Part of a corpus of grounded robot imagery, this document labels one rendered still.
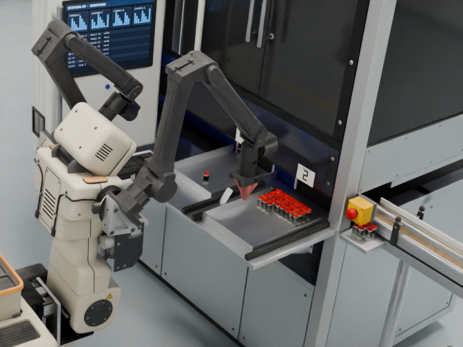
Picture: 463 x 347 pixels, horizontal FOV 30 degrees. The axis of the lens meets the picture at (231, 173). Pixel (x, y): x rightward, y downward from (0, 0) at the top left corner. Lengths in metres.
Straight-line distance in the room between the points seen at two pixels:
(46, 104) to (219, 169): 0.71
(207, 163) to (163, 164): 0.96
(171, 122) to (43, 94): 1.09
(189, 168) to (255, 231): 0.48
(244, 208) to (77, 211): 0.81
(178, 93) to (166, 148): 0.18
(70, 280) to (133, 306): 1.29
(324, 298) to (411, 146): 0.65
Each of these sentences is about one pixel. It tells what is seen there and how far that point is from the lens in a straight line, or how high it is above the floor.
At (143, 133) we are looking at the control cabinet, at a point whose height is 0.86.
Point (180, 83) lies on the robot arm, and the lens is 2.35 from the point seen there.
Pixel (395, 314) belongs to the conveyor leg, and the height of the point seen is 0.58.
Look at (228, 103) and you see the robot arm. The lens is 2.53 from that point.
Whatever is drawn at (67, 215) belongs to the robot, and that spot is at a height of 1.13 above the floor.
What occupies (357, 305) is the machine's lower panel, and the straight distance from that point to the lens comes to 3.51.
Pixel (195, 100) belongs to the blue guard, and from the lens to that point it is 3.54.
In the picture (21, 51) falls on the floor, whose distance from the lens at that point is 6.78.
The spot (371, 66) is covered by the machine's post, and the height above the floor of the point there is 1.52.
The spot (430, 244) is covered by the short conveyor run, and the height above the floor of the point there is 0.93.
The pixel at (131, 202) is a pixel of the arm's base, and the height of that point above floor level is 1.21.
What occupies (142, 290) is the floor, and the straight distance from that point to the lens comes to 4.17.
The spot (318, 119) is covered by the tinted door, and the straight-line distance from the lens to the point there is 3.05.
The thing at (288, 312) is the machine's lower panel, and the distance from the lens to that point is 3.47.
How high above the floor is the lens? 2.51
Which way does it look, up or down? 29 degrees down
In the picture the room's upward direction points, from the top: 7 degrees clockwise
